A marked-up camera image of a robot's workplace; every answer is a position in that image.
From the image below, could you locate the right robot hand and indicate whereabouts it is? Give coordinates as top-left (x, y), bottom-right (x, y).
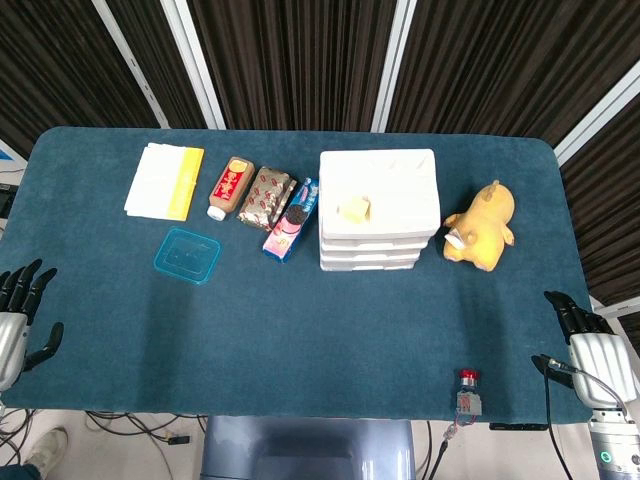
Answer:
top-left (531, 290), bottom-right (632, 411)

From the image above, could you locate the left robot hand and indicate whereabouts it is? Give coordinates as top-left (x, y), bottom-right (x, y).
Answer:
top-left (0, 258), bottom-right (65, 392)

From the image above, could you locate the clear plastic drawer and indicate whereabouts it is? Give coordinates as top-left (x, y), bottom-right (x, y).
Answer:
top-left (319, 247), bottom-right (426, 262)

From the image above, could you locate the clear plastic drawer unit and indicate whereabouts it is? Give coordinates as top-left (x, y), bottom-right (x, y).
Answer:
top-left (318, 148), bottom-right (442, 273)

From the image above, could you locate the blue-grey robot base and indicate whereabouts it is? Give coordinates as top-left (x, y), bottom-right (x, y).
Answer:
top-left (199, 415), bottom-right (417, 480)

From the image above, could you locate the black bar at table edge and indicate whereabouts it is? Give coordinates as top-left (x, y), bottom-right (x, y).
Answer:
top-left (488, 422), bottom-right (550, 432)

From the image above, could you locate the white shoe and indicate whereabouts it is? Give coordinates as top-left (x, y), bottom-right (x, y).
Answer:
top-left (24, 427), bottom-right (70, 471)

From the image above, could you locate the red emergency stop button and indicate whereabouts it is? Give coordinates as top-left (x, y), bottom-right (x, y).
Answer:
top-left (454, 368), bottom-right (484, 416)

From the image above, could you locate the dark monitor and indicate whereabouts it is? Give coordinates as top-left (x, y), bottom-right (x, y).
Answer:
top-left (0, 183), bottom-right (18, 219)

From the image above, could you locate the yellow plush toy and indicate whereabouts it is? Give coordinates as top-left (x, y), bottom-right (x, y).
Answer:
top-left (442, 179), bottom-right (516, 274)

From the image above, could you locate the blue and white sign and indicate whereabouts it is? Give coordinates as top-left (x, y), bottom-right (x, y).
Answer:
top-left (0, 138), bottom-right (29, 174)

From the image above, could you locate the teal plastic lid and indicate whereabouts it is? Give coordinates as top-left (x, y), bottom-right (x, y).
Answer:
top-left (152, 226), bottom-right (223, 287)

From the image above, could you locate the white and yellow paper booklet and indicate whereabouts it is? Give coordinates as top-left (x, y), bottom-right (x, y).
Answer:
top-left (123, 142), bottom-right (206, 223)

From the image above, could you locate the brown drink bottle red label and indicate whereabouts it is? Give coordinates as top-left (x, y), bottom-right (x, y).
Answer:
top-left (206, 156), bottom-right (256, 221)

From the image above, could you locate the yellow sticky note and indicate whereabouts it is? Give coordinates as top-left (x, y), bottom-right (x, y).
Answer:
top-left (335, 195), bottom-right (372, 224)

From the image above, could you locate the blue table cloth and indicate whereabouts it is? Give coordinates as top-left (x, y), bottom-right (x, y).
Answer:
top-left (0, 125), bottom-right (614, 426)

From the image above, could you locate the gold red-patterned snack packet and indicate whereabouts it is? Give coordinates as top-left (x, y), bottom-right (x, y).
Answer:
top-left (236, 166), bottom-right (299, 232)

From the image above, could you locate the blue pink cookie box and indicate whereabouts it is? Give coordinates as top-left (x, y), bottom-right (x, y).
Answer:
top-left (261, 178), bottom-right (320, 265)

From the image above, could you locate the white metal floor frame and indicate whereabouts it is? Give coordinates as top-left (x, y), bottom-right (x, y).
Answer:
top-left (589, 294), bottom-right (640, 351)

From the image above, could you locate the black floor cable with plug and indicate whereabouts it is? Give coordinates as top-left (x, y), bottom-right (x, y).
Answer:
top-left (84, 410), bottom-right (192, 447)

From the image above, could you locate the thin white frame post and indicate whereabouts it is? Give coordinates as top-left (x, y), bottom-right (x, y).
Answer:
top-left (92, 0), bottom-right (171, 129)

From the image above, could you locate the wide white frame post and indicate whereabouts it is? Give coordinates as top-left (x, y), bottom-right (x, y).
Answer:
top-left (159, 0), bottom-right (227, 130)

